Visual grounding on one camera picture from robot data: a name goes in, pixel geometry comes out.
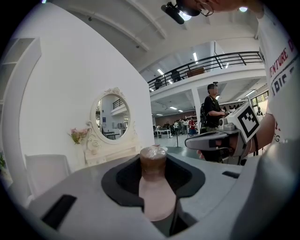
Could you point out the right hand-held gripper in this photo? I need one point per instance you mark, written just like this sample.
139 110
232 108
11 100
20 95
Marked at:
243 122

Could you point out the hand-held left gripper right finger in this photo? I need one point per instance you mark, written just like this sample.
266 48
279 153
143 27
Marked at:
211 201

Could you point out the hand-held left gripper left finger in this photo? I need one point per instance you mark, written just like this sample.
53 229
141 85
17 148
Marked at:
89 201

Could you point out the small pink bottle brown cap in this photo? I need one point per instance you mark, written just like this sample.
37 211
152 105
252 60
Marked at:
155 194

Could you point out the person's right forearm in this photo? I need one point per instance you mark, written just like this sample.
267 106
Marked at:
262 131

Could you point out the person's right hand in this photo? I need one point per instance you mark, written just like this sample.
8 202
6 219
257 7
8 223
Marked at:
232 145

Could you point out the group of distant people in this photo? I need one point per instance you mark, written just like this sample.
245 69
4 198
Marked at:
185 125

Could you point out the white office table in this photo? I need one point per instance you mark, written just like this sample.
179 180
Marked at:
164 132

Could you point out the white chair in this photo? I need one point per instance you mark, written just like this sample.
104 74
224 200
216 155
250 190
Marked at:
47 173

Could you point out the white dressing table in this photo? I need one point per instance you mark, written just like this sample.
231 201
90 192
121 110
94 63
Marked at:
110 153

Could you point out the pink flower bouquet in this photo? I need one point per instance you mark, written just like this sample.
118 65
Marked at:
78 135

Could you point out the black balcony railing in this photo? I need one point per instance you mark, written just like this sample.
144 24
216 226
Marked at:
206 64

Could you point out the white oval ornate mirror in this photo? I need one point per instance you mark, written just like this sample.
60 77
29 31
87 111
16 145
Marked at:
113 116

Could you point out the green potted plant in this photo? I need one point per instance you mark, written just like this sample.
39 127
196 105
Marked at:
2 162

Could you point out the person's white printed shirt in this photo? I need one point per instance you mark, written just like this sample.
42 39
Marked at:
281 70

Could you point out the person's head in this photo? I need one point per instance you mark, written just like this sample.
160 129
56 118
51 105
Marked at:
225 4

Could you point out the black head-worn camera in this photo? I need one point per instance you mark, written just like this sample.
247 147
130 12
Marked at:
173 12

